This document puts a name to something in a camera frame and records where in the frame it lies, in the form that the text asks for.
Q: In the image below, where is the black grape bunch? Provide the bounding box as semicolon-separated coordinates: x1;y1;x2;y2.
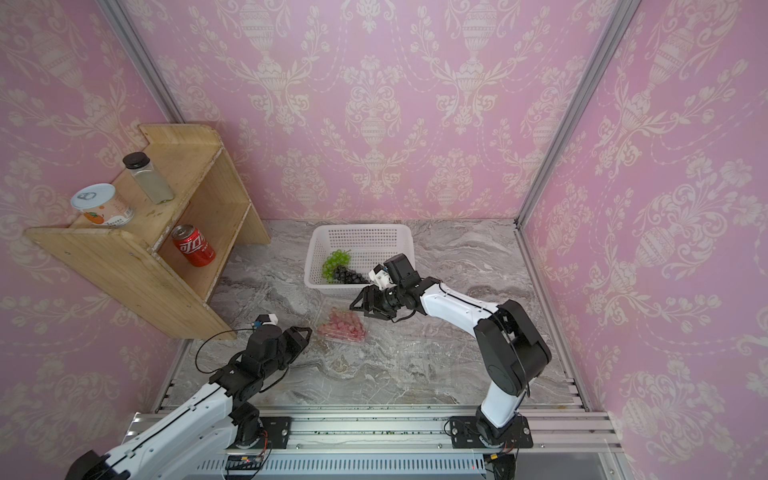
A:
332;265;370;285

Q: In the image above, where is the clear bottle black cap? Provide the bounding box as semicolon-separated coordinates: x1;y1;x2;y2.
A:
122;152;175;204

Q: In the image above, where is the white plastic basket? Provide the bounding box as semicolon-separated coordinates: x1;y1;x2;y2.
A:
304;224;417;300

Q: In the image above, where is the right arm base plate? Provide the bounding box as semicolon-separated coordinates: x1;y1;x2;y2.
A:
445;415;534;449

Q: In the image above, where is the green grape bunch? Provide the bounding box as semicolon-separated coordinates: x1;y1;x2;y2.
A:
321;249;351;282

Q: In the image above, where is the red cola can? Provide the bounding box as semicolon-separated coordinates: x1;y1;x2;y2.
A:
171;224;216;268

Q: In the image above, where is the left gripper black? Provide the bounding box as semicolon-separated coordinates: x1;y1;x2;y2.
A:
261;325;315;381

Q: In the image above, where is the wooden shelf unit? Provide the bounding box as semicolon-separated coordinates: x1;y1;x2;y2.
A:
25;124;270;340

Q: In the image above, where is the aluminium rail frame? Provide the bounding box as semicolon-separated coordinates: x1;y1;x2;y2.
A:
122;405;631;479

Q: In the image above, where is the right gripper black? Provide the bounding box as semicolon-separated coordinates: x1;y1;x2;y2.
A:
350;285;408;320

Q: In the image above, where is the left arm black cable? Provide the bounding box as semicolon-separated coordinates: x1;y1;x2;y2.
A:
193;327;256;374

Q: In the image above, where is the white orange printed can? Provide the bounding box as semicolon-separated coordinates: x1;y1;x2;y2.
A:
70;183;134;227

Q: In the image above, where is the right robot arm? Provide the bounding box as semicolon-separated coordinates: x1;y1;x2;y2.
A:
349;254;552;447

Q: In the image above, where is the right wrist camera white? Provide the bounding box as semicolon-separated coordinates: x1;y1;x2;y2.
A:
368;264;393;291

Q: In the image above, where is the red grape bunch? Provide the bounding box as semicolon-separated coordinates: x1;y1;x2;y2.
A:
317;310;367;342

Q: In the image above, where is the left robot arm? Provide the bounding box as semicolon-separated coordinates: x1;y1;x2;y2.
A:
66;320;313;479

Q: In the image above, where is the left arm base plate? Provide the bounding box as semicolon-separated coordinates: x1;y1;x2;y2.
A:
233;416;292;450

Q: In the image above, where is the clear plastic clamshell container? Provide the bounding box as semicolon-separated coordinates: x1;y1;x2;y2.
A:
313;305;370;344

